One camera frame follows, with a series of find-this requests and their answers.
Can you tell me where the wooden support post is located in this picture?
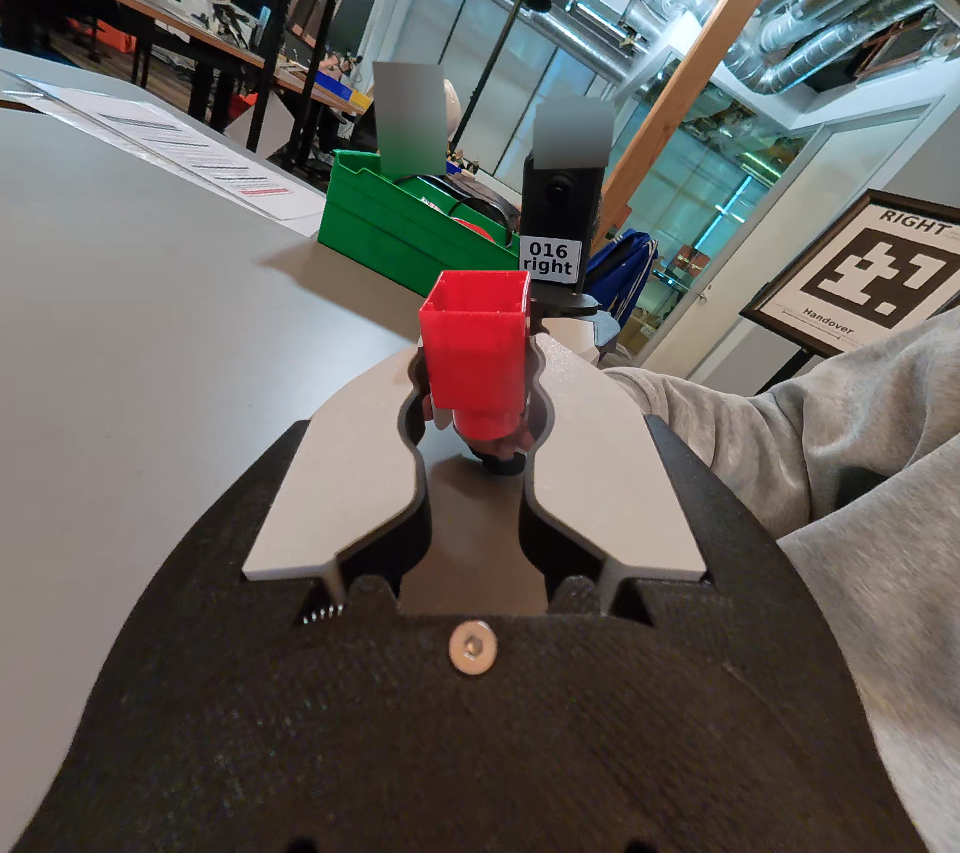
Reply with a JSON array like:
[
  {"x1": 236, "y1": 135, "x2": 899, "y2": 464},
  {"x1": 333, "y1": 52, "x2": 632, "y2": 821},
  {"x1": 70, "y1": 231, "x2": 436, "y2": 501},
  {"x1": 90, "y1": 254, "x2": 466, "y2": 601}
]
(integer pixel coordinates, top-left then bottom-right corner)
[{"x1": 600, "y1": 0, "x2": 835, "y2": 224}]

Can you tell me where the blue fabric bag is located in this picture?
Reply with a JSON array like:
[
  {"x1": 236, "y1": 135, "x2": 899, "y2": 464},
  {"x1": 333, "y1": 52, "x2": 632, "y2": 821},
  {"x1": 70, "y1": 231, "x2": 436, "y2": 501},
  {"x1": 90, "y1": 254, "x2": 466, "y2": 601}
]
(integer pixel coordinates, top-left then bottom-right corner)
[{"x1": 585, "y1": 230, "x2": 661, "y2": 348}]

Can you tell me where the printed paper sheet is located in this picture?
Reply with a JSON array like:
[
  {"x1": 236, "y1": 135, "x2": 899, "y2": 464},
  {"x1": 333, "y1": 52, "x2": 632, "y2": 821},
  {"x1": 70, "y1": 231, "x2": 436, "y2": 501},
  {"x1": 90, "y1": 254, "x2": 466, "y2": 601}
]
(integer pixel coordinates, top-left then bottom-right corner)
[{"x1": 2, "y1": 71, "x2": 325, "y2": 222}]

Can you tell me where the framed marker sign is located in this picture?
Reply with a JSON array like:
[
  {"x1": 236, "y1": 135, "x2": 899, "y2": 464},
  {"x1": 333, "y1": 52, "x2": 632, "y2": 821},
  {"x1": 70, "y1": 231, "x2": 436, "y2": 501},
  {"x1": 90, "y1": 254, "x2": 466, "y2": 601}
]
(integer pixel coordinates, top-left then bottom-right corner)
[{"x1": 740, "y1": 188, "x2": 960, "y2": 395}]

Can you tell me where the long wooden worktable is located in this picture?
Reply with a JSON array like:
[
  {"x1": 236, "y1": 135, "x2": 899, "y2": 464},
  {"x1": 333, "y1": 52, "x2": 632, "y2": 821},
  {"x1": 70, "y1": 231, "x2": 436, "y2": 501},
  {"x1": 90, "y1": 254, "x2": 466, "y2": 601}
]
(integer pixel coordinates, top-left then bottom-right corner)
[{"x1": 22, "y1": 0, "x2": 361, "y2": 172}]

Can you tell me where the green plastic bin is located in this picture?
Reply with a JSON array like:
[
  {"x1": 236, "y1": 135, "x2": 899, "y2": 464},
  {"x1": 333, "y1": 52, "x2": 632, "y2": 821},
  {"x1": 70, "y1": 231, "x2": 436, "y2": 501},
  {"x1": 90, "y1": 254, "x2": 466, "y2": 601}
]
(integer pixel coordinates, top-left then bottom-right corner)
[{"x1": 317, "y1": 148, "x2": 526, "y2": 299}]

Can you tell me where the grey zip hoodie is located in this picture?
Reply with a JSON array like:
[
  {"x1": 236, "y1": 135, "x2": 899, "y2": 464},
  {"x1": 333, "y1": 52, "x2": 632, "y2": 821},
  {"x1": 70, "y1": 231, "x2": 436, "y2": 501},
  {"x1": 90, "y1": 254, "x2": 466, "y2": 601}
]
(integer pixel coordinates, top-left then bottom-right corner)
[{"x1": 780, "y1": 485, "x2": 960, "y2": 853}]

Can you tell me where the red toy block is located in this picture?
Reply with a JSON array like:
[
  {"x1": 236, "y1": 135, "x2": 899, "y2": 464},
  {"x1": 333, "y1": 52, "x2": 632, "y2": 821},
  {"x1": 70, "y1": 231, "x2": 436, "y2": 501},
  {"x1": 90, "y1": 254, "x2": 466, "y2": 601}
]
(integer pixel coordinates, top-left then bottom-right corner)
[{"x1": 417, "y1": 270, "x2": 535, "y2": 443}]

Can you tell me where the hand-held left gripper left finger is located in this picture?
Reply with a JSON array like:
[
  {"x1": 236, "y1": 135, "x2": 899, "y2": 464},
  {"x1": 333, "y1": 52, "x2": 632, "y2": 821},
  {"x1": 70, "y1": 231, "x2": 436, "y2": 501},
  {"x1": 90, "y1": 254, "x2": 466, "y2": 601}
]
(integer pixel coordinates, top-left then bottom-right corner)
[{"x1": 242, "y1": 345, "x2": 435, "y2": 603}]

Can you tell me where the black computer monitor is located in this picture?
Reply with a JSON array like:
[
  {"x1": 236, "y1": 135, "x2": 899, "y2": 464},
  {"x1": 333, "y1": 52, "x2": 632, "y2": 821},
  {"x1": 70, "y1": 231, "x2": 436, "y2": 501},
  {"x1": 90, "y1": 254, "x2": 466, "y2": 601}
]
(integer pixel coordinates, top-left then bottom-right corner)
[{"x1": 327, "y1": 0, "x2": 378, "y2": 55}]

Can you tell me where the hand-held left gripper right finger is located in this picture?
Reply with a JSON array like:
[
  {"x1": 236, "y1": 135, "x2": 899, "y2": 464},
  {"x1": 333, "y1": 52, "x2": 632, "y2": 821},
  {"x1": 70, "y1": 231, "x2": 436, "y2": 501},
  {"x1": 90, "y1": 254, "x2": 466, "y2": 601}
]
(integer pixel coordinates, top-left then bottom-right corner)
[{"x1": 523, "y1": 333, "x2": 711, "y2": 607}]

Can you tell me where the silver ventilation duct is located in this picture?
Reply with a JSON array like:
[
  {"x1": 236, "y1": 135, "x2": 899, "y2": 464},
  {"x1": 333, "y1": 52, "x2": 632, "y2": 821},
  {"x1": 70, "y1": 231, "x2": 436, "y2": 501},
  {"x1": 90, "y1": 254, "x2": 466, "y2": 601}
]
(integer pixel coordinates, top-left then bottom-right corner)
[{"x1": 723, "y1": 0, "x2": 960, "y2": 97}]

